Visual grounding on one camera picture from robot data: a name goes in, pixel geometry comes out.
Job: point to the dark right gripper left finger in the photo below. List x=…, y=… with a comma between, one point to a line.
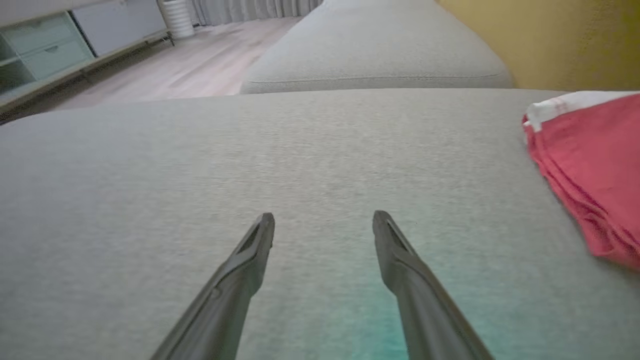
x=225, y=305

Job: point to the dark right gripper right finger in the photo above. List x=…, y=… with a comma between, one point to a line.
x=425, y=310

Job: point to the red and white shorts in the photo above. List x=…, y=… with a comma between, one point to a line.
x=595, y=165

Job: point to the grey fabric sofa seat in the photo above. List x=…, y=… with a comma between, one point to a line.
x=250, y=160

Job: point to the white ribbed cylinder bin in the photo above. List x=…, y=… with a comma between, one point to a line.
x=178, y=19

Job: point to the grey pleated curtain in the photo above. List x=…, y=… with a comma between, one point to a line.
x=255, y=9

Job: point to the low cabinet with pale drawers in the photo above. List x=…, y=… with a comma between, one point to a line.
x=55, y=50

